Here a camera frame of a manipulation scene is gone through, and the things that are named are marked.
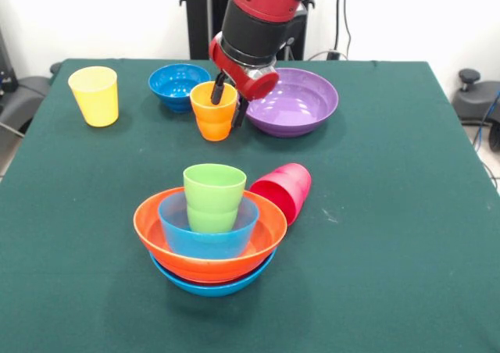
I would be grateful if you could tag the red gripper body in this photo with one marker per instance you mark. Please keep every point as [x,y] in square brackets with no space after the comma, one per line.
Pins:
[258,85]

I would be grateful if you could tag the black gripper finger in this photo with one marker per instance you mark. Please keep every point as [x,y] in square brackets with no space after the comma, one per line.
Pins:
[240,115]
[216,91]

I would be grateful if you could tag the orange plastic cup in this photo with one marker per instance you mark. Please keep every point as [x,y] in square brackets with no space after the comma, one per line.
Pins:
[214,118]

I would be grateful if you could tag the green plastic cup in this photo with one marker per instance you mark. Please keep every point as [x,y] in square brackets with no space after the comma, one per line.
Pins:
[213,200]

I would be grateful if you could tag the pink plastic cup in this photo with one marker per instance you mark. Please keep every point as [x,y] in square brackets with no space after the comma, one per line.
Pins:
[289,193]

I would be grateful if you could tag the small light blue bowl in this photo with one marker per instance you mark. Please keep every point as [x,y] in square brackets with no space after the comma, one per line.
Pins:
[207,243]

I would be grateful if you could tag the wide orange-red bowl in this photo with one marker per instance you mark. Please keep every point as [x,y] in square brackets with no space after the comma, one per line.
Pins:
[211,265]

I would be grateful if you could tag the small orange-red bowl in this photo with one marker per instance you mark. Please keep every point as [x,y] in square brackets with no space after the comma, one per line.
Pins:
[211,283]

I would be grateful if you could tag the large light blue bowl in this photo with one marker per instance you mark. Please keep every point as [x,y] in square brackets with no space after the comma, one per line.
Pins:
[211,290]

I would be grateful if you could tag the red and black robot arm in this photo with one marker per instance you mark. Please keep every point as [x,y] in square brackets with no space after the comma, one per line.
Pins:
[258,17]

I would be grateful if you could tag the purple plastic bowl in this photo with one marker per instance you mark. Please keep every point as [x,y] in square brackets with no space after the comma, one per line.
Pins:
[293,107]

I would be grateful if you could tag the small dark blue bowl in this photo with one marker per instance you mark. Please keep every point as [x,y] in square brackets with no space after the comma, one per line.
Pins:
[172,83]

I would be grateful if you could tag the yellow plastic cup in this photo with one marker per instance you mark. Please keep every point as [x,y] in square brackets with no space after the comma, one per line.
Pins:
[95,103]

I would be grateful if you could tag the dark green tablecloth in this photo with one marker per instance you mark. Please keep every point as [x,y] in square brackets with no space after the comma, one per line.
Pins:
[78,251]

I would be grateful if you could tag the black equipment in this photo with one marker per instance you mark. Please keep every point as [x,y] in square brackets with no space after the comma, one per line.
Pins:
[6,64]

